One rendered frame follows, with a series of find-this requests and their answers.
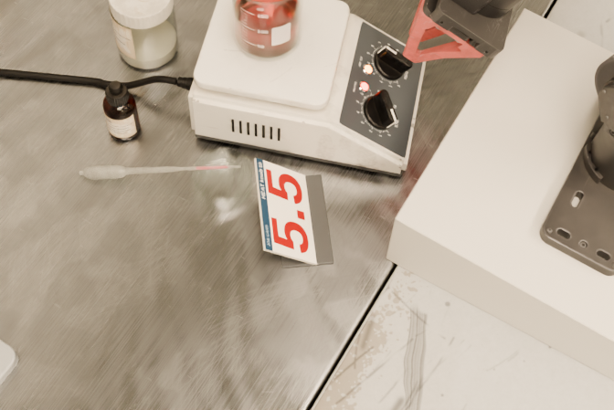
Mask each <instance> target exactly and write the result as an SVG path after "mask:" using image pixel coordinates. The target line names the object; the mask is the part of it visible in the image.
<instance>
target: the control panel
mask: <svg viewBox="0 0 614 410"><path fill-rule="evenodd" d="M384 46H391V47H392V48H393V49H395V50H396V51H398V52H399V53H401V54H402V55H403V52H404V49H405V46H403V45H401V44H400V43H398V42H396V40H394V39H392V38H391V37H388V36H387V35H385V34H383V33H382V32H380V31H378V30H376V29H375V28H373V27H371V26H370V25H368V24H367V23H365V22H362V25H361V28H360V32H359V37H358V40H357V44H356V49H355V55H354V60H353V64H352V67H351V72H350V76H349V80H348V84H347V88H346V92H345V96H344V103H343V107H342V111H341V115H340V120H339V122H340V123H341V124H342V125H343V126H345V127H347V128H349V129H351V130H352V131H355V132H357V133H359V134H361V135H362V136H364V137H366V138H367V139H369V140H371V141H372V142H375V143H377V144H379V145H381V146H383V147H384V148H386V149H388V150H389V151H391V152H393V153H395V154H397V155H399V156H401V157H404V158H405V157H406V152H407V147H408V138H409V134H410V128H411V123H412V118H413V113H414V108H415V103H416V98H417V93H418V84H419V79H420V73H421V69H422V64H423V62H419V63H414V62H412V63H413V66H412V68H410V69H409V70H407V71H406V72H405V73H403V75H402V76H401V77H400V78H399V79H396V80H390V79H386V78H384V77H383V76H382V75H381V74H380V73H379V72H378V70H377V69H376V65H375V54H376V52H377V51H378V50H379V49H380V48H383V47H384ZM366 65H369V66H370V67H371V68H372V72H371V73H367V72H366V71H365V66H366ZM363 82H365V83H366V84H367V85H368V90H363V89H362V88H361V83H363ZM381 89H385V90H387V92H388V94H389V96H390V99H391V101H392V104H393V107H394V109H395V112H396V115H397V122H396V123H395V124H393V125H392V126H390V127H389V128H387V129H385V130H379V129H377V128H375V127H374V126H372V125H371V124H370V123H369V122H368V120H367V119H366V117H365V114H364V104H365V101H366V100H367V99H368V98H370V97H372V96H374V95H375V94H377V93H378V92H379V91H380V90H381Z"/></svg>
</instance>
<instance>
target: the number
mask: <svg viewBox="0 0 614 410"><path fill-rule="evenodd" d="M263 164H264V173H265V182H266V190H267V198H268V207H269V215H270V231H271V239H272V247H273V248H275V249H278V250H281V251H284V252H288V253H291V254H294V255H297V256H300V257H304V258H309V259H312V254H311V248H310V240H309V234H308V227H307V219H306V213H305V205H304V198H303V191H302V179H301V176H300V175H298V174H295V173H291V172H288V171H285V170H282V169H281V168H278V167H275V166H272V165H270V164H267V163H263Z"/></svg>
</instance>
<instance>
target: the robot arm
mask: <svg viewBox="0 0 614 410"><path fill-rule="evenodd" d="M521 1H523V0H420V2H419V4H418V9H417V12H416V14H415V16H414V19H413V22H412V25H411V28H410V29H409V32H408V33H409V37H408V42H407V44H406V46H405V49H404V52H403V56H404V57H405V58H407V59H409V60H410V61H412V62H414V63H419V62H424V61H430V60H434V59H440V58H481V57H483V56H485V57H487V58H493V57H495V56H496V55H497V54H499V53H500V52H501V51H503V49H504V45H505V40H506V37H507V32H508V28H509V24H510V19H511V15H512V11H513V8H514V7H515V6H516V5H518V4H519V3H520V2H521ZM444 34H447V35H448V36H450V37H452V38H453V39H455V40H456V41H453V42H449V43H447V44H443V45H440V46H436V47H431V48H427V49H424V50H419V49H418V45H419V42H423V41H426V40H429V39H432V38H434V37H439V36H441V35H444ZM595 87H596V91H597V94H598V104H599V115H598V118H597V120H596V122H595V124H594V126H593V128H592V130H591V132H590V134H589V136H588V137H587V139H586V141H585V143H584V145H583V147H582V149H581V151H580V153H579V155H578V157H577V159H576V161H575V163H574V165H573V166H572V168H571V170H570V172H569V174H568V176H567V178H566V180H565V182H564V184H563V186H562V188H561V190H560V192H559V194H558V196H557V197H556V200H555V201H554V203H553V205H552V207H551V209H550V211H549V213H548V215H547V217H546V219H545V221H544V223H543V224H542V226H541V228H540V232H539V234H540V237H541V239H542V240H543V241H544V242H545V243H546V244H547V245H549V246H551V247H553V248H555V249H557V250H559V251H561V252H563V253H564V254H566V255H568V256H570V257H572V258H574V259H575V260H577V261H579V262H581V263H583V264H585V265H587V266H588V267H590V268H593V269H595V270H596V271H598V272H599V273H601V274H603V275H605V276H614V54H613V55H612V56H611V57H609V58H608V59H606V60H605V61H604V62H602V63H601V64H600V65H599V66H598V68H597V71H596V74H595ZM574 197H577V198H578V199H579V203H578V205H577V207H574V206H572V201H573V199H574Z"/></svg>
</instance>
